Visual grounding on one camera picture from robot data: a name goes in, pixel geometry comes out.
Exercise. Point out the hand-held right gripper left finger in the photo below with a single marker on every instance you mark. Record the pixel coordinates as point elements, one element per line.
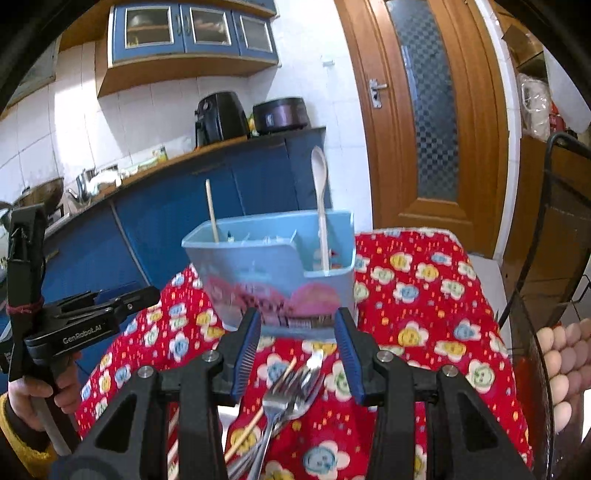
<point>245,355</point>

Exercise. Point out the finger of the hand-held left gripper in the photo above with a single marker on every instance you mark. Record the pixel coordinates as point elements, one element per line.
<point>136,300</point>

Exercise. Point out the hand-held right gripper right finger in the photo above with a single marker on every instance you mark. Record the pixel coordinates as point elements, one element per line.
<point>348,355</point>

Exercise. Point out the steel fork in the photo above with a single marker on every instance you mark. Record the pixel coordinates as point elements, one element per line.
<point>277,397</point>
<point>310,374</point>

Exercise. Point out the wooden chopstick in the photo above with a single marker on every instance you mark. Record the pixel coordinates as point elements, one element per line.
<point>258,415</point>
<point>211,207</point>

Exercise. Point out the light blue utensil holder box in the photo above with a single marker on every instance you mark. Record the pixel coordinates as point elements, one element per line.
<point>258,263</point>

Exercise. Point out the white plastic spoon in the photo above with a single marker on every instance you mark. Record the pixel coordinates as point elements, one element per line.
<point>318,170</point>

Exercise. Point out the person's left forearm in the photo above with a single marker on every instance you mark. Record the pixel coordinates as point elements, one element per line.
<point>16,447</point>

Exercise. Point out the person's left hand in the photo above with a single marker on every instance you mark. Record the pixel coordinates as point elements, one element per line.
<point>25,392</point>

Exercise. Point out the red smiley flower tablecloth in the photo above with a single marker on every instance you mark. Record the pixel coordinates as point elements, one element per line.
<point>415,300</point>

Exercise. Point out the blue kitchen counter cabinet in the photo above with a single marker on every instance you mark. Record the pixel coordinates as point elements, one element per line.
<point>184,207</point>

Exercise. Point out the steel kettle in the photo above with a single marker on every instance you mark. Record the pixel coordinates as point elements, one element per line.
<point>83,187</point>

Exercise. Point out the metal wok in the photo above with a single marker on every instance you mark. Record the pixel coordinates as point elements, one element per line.
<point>41,191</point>

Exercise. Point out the yellow jar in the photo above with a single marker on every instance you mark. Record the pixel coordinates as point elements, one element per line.
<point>159,153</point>

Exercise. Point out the black air fryer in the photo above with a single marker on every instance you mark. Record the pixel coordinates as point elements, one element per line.
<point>219,117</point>

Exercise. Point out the pile of eggs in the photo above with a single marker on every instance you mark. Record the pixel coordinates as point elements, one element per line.
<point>565,364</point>

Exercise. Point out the wooden cupboard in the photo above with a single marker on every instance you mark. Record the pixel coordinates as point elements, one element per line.
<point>531,207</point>

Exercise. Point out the dark rice cooker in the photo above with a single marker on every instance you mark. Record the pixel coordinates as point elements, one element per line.
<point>281,115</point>

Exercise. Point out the wooden door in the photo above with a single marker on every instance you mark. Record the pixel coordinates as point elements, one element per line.
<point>471,138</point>

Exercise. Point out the clear plastic bags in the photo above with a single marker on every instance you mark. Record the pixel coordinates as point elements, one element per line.
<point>535,99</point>

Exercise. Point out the large white plastic bag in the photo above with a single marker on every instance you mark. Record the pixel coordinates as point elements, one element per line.
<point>570,83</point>

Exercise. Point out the blue wall cabinet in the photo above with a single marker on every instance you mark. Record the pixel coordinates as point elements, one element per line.
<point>184,50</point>

